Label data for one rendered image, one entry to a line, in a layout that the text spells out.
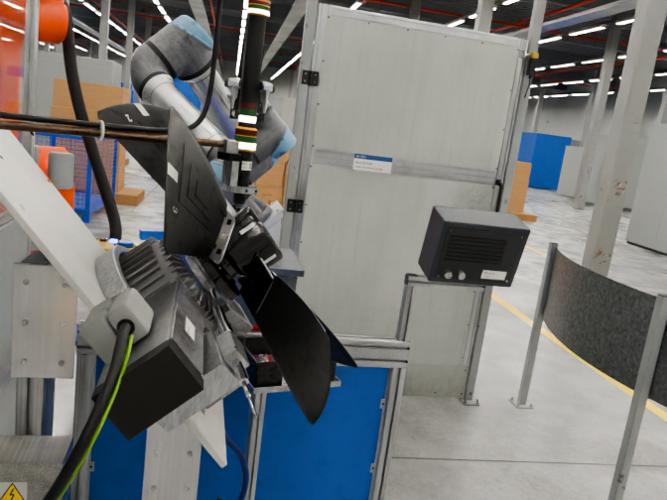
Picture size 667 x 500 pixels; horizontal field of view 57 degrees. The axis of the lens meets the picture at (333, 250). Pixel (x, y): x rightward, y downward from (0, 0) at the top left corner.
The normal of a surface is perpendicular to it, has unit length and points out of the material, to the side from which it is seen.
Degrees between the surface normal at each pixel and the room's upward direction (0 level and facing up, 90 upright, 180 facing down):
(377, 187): 90
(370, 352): 90
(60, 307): 90
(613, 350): 90
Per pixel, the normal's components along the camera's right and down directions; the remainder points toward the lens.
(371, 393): 0.20, 0.22
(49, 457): 0.13, -0.97
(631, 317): -0.94, -0.06
